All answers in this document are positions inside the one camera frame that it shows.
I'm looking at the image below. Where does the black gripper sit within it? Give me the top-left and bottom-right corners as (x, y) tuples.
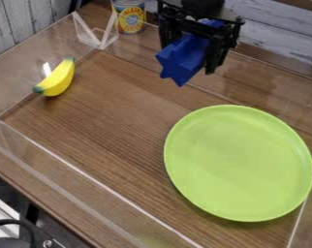
(156, 0), (246, 75)

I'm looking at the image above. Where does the blue star-shaped block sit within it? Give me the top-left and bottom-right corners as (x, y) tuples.
(155, 18), (226, 87)

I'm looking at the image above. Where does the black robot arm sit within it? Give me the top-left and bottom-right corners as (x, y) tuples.
(156, 0), (246, 75)

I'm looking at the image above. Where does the green round plate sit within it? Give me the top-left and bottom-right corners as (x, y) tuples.
(164, 105), (312, 222)

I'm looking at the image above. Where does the yellow blue labelled can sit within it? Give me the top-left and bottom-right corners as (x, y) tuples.
(111, 0), (145, 34)

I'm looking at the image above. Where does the yellow toy banana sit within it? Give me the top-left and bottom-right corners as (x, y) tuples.
(32, 56), (74, 97)

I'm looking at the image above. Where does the clear acrylic corner bracket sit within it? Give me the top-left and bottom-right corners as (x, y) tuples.
(72, 12), (119, 50)

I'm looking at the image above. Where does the clear acrylic front wall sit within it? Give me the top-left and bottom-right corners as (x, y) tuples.
(0, 116), (203, 248)

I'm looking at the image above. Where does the black cable bottom left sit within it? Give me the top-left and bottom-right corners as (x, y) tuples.
(0, 218), (38, 248)

